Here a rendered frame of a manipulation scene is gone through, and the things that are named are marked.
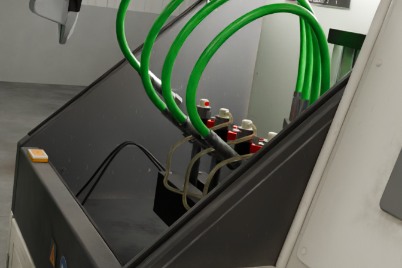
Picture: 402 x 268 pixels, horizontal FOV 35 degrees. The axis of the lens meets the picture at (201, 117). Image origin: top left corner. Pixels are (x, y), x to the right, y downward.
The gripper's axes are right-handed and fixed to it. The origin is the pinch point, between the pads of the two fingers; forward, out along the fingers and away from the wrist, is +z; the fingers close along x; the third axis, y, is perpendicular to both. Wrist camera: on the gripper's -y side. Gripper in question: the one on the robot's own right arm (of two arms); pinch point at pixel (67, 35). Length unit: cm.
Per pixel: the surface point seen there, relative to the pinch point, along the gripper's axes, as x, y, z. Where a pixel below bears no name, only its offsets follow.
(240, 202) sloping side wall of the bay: 23.1, -18.4, 16.7
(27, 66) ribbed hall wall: -669, -122, 106
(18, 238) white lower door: -34, -3, 46
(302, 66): -11.2, -48.3, 2.4
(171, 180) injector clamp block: -11.3, -24.3, 25.3
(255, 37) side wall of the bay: -43, -56, 0
